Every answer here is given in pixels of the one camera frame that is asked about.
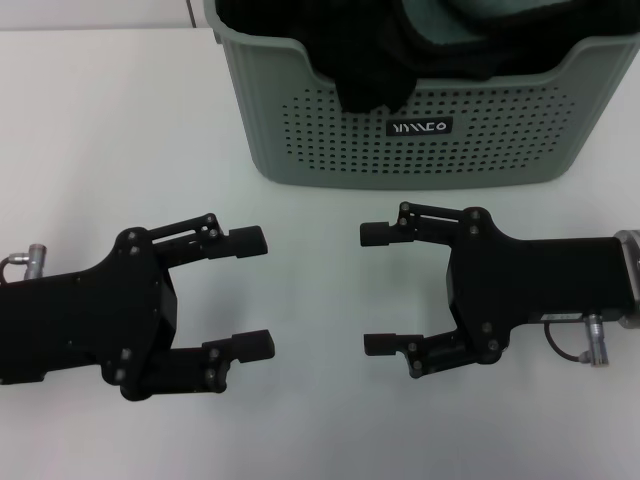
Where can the teal towel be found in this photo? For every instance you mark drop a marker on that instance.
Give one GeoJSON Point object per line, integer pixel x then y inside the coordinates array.
{"type": "Point", "coordinates": [450, 25]}

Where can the black towel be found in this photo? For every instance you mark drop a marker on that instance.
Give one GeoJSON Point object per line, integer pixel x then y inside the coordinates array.
{"type": "Point", "coordinates": [370, 75]}

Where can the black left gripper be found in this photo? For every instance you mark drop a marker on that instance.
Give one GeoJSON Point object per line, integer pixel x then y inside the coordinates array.
{"type": "Point", "coordinates": [100, 320]}

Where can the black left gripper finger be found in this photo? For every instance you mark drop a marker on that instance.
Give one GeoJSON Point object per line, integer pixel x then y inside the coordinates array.
{"type": "Point", "coordinates": [245, 241]}

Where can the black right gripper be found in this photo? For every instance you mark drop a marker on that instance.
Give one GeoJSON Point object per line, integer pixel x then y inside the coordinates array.
{"type": "Point", "coordinates": [525, 280]}

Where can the green perforated plastic storage box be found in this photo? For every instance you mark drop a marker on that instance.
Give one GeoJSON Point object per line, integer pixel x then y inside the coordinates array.
{"type": "Point", "coordinates": [350, 150]}

